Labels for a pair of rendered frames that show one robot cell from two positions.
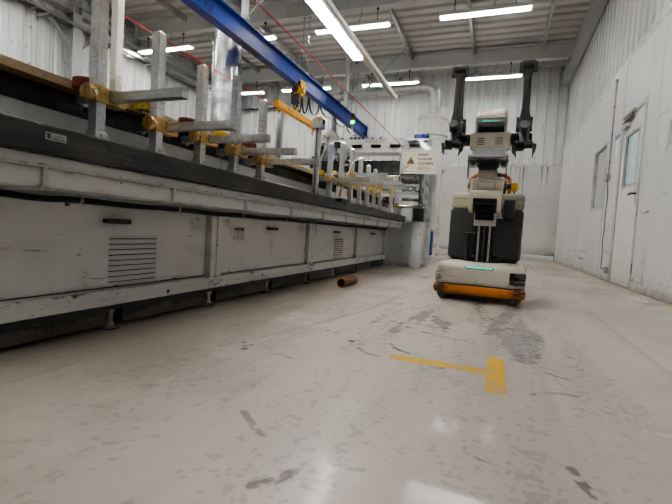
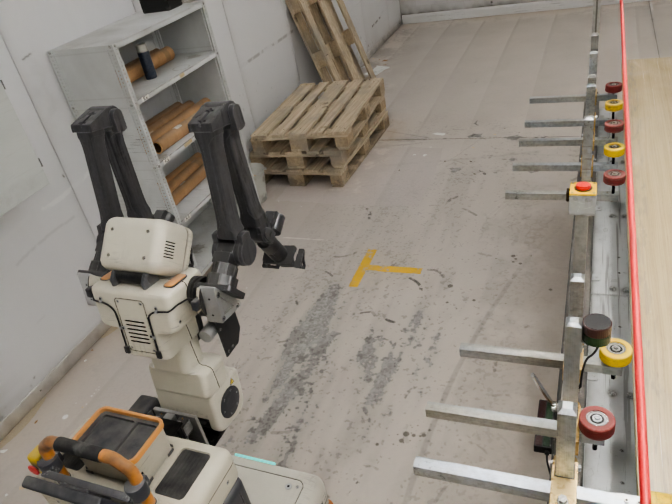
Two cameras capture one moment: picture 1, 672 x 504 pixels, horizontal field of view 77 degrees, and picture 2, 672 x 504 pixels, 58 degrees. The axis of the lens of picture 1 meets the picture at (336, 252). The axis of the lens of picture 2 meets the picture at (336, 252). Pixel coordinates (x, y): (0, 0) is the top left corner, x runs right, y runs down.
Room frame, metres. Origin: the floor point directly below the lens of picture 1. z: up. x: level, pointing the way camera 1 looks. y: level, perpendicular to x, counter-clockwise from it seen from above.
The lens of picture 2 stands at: (4.51, -0.38, 2.09)
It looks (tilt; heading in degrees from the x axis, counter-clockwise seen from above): 32 degrees down; 186
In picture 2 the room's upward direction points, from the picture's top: 12 degrees counter-clockwise
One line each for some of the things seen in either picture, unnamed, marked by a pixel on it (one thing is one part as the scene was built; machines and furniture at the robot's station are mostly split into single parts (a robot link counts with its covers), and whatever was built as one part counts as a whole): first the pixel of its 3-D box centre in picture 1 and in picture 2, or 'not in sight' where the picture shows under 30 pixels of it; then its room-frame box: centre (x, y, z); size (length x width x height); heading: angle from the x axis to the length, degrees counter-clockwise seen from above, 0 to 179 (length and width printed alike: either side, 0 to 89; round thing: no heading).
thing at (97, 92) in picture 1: (103, 97); not in sight; (1.39, 0.78, 0.84); 0.14 x 0.06 x 0.05; 159
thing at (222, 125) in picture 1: (184, 127); (569, 123); (1.61, 0.60, 0.80); 0.43 x 0.03 x 0.04; 69
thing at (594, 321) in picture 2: not in sight; (594, 357); (3.49, 0.04, 1.06); 0.06 x 0.06 x 0.22; 69
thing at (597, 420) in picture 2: not in sight; (595, 432); (3.53, 0.04, 0.85); 0.08 x 0.08 x 0.11
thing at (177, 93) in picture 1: (130, 97); (572, 98); (1.37, 0.68, 0.84); 0.43 x 0.03 x 0.04; 69
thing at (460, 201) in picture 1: (485, 222); (161, 501); (3.39, -1.18, 0.59); 0.55 x 0.34 x 0.83; 68
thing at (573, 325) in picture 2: (341, 172); (570, 395); (3.47, 0.00, 0.93); 0.04 x 0.04 x 0.48; 69
